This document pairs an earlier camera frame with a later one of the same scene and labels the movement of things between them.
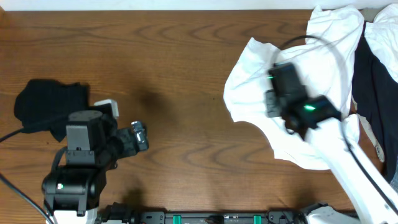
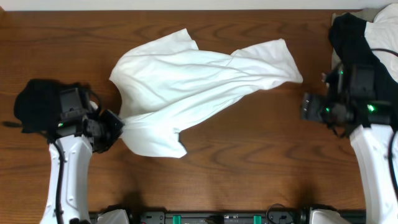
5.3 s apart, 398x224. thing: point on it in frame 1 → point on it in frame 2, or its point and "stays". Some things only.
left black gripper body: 125,140 → 112,123
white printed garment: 382,37 stays
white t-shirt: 324,66 → 168,83
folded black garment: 46,105 stays
